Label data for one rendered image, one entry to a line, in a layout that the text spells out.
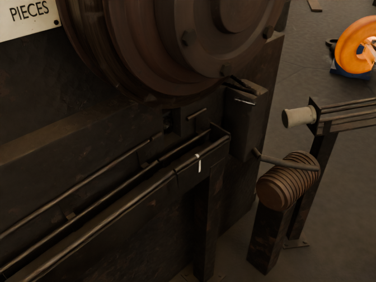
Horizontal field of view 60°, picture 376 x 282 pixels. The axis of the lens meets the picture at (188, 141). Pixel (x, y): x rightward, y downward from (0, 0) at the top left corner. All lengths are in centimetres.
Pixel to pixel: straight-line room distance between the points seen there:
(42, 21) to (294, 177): 81
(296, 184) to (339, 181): 85
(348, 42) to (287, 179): 43
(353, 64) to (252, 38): 44
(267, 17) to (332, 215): 124
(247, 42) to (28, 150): 45
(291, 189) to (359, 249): 67
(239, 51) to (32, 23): 35
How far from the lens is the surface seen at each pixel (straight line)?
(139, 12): 50
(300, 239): 159
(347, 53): 99
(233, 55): 61
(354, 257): 163
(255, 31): 65
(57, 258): 72
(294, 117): 105
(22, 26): 61
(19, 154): 66
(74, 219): 77
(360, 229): 174
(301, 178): 111
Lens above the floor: 127
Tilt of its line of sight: 40 degrees down
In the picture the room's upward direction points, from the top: straight up
